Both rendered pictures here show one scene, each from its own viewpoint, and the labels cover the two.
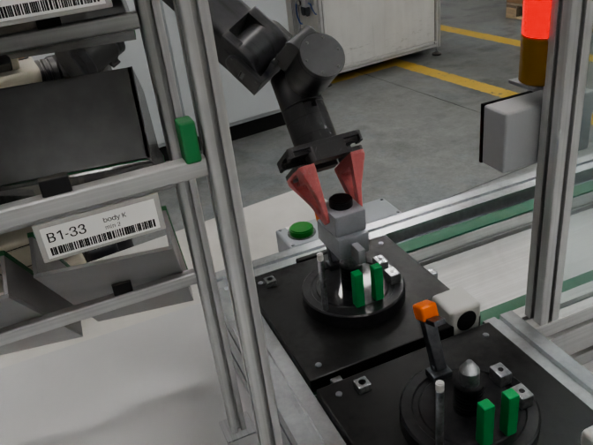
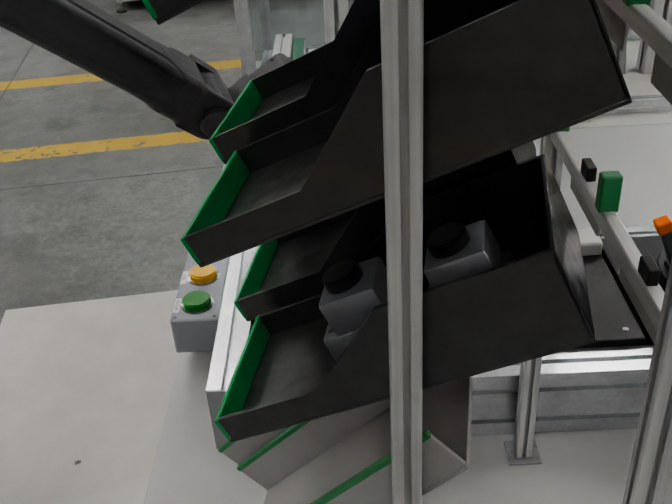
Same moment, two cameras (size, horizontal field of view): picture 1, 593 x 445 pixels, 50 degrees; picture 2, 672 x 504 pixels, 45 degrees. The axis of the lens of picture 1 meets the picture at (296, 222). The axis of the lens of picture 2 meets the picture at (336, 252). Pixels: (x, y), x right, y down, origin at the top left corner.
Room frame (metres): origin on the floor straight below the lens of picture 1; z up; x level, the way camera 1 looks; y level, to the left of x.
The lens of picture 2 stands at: (0.39, 0.80, 1.64)
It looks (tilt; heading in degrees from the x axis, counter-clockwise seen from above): 33 degrees down; 291
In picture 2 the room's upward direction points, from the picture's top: 4 degrees counter-clockwise
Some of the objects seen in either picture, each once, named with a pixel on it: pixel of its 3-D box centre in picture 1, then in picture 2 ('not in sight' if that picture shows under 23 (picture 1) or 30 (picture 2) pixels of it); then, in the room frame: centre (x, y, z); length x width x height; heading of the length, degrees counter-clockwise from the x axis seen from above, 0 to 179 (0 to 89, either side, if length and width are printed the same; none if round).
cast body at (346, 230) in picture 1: (345, 225); not in sight; (0.70, -0.06, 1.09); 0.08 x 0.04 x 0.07; 21
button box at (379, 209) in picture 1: (341, 236); (206, 292); (0.94, -0.07, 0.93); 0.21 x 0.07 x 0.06; 110
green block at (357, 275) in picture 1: (357, 289); not in sight; (0.66, -0.07, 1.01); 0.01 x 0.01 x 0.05; 20
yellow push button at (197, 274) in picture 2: not in sight; (203, 275); (0.94, -0.07, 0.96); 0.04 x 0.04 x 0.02
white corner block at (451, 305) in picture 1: (455, 311); not in sight; (0.65, -0.19, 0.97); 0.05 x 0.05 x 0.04; 20
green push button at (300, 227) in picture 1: (301, 231); (197, 303); (0.92, -0.01, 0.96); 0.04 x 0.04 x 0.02
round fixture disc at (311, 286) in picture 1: (353, 290); not in sight; (0.71, -0.07, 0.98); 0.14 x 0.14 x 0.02
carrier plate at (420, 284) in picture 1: (354, 301); not in sight; (0.71, -0.07, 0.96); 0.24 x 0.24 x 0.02; 20
